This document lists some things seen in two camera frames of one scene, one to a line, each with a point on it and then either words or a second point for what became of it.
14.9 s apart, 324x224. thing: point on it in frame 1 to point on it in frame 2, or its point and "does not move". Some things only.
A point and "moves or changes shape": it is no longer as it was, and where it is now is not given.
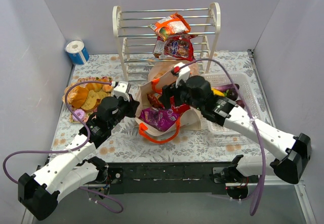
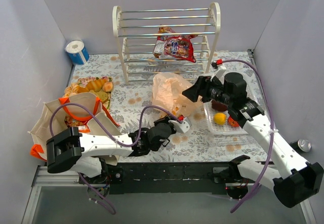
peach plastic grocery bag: [163, 65] to [167, 90]
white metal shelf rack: [147, 38] does not move
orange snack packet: [174, 24] moves or changes shape
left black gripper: [132, 105] to [166, 127]
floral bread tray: [82, 96] does not move
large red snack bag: [154, 99] to [71, 122]
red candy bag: [176, 46] does not move
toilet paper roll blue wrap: [77, 52] does not move
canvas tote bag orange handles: [191, 122] to [50, 121]
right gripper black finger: [170, 90] to [197, 89]
